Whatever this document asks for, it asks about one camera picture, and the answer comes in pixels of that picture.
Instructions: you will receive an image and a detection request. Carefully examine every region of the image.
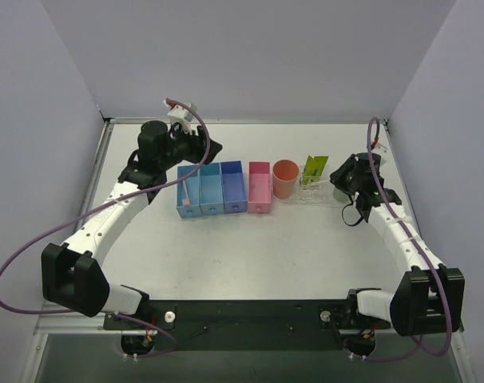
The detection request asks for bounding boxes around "purple drawer box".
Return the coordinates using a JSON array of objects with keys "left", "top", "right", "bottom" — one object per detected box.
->
[{"left": 220, "top": 160, "right": 248, "bottom": 214}]

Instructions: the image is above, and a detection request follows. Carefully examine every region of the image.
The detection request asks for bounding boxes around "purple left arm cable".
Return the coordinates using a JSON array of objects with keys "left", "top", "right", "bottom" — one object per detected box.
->
[{"left": 0, "top": 97, "right": 211, "bottom": 358}]

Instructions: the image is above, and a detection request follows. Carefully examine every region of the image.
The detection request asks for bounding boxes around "pink drawer box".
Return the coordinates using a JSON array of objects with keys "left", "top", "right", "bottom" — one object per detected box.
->
[{"left": 248, "top": 161, "right": 272, "bottom": 214}]

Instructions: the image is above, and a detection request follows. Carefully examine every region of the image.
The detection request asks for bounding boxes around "white pink toothbrush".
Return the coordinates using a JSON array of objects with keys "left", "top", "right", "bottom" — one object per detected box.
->
[{"left": 182, "top": 180, "right": 191, "bottom": 207}]

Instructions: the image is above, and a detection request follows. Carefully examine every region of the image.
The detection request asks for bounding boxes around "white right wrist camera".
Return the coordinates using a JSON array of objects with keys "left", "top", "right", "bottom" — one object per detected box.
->
[{"left": 372, "top": 139, "right": 388, "bottom": 166}]

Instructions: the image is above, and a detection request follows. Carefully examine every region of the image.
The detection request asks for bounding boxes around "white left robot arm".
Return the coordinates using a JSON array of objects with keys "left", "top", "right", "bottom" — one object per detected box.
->
[{"left": 41, "top": 120, "right": 223, "bottom": 329}]

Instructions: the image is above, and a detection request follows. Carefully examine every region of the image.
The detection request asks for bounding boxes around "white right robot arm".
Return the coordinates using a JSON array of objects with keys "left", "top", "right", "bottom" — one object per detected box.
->
[{"left": 330, "top": 152, "right": 465, "bottom": 336}]

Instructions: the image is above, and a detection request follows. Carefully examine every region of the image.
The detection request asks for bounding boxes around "aluminium frame rail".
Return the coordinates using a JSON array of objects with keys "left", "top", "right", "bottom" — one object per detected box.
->
[{"left": 37, "top": 290, "right": 462, "bottom": 336}]

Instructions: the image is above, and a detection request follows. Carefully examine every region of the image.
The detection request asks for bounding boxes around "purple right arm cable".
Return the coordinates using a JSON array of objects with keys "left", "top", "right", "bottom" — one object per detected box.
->
[{"left": 345, "top": 116, "right": 454, "bottom": 362}]

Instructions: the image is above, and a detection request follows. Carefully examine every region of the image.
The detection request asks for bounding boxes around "green plastic cup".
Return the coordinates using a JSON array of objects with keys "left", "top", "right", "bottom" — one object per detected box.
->
[{"left": 333, "top": 188, "right": 348, "bottom": 203}]

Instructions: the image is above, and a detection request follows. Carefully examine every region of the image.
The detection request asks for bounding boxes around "yellow green toothpaste tube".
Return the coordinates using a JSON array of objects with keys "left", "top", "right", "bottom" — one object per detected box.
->
[
  {"left": 310, "top": 156, "right": 329, "bottom": 184},
  {"left": 300, "top": 156, "right": 316, "bottom": 187}
]

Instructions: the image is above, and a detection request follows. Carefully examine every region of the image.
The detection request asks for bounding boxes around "orange plastic cup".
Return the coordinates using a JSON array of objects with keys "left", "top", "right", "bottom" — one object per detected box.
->
[{"left": 272, "top": 160, "right": 300, "bottom": 199}]

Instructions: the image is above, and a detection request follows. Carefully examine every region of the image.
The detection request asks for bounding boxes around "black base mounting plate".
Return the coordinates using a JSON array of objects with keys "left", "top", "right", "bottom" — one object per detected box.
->
[{"left": 101, "top": 298, "right": 393, "bottom": 352}]

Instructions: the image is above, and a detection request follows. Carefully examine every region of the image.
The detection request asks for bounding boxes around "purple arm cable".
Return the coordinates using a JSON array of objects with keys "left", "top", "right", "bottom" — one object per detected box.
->
[
  {"left": 0, "top": 97, "right": 211, "bottom": 358},
  {"left": 345, "top": 116, "right": 454, "bottom": 362}
]

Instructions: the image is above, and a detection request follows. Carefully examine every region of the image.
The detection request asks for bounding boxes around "clear textured oval tray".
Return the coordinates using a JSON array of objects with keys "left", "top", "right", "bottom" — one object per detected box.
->
[{"left": 278, "top": 165, "right": 350, "bottom": 208}]

